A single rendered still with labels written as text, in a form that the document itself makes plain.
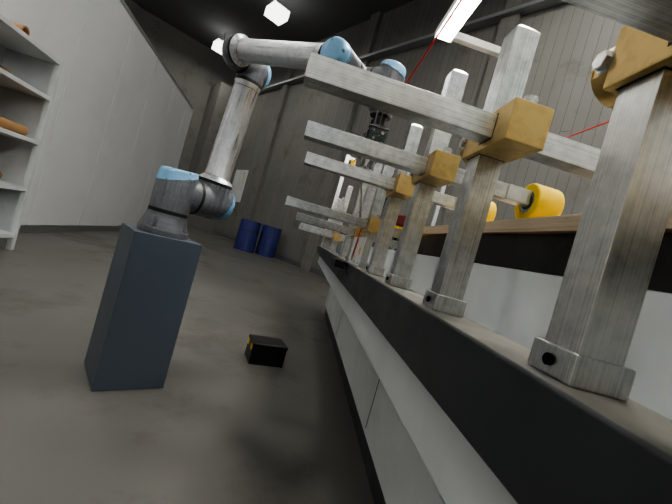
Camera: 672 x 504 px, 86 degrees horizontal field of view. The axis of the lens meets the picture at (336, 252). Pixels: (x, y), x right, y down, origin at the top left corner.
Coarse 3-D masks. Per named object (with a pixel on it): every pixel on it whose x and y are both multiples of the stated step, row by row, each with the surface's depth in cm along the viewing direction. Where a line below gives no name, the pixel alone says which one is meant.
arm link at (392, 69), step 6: (384, 60) 119; (390, 60) 117; (384, 66) 118; (390, 66) 117; (396, 66) 117; (402, 66) 117; (378, 72) 119; (384, 72) 117; (390, 72) 117; (396, 72) 117; (402, 72) 118; (390, 78) 117; (396, 78) 117; (402, 78) 118
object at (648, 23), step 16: (576, 0) 22; (592, 0) 21; (608, 0) 21; (624, 0) 21; (640, 0) 21; (656, 0) 20; (608, 16) 22; (624, 16) 22; (640, 16) 22; (656, 16) 21; (656, 32) 22
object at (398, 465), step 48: (432, 240) 120; (480, 240) 88; (528, 240) 69; (480, 288) 81; (528, 288) 65; (336, 336) 256; (528, 336) 62; (384, 432) 114; (384, 480) 104; (432, 480) 79
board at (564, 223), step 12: (552, 216) 62; (564, 216) 59; (576, 216) 57; (432, 228) 120; (444, 228) 109; (492, 228) 81; (504, 228) 76; (516, 228) 72; (528, 228) 68; (540, 228) 64; (552, 228) 61; (564, 228) 58; (576, 228) 56
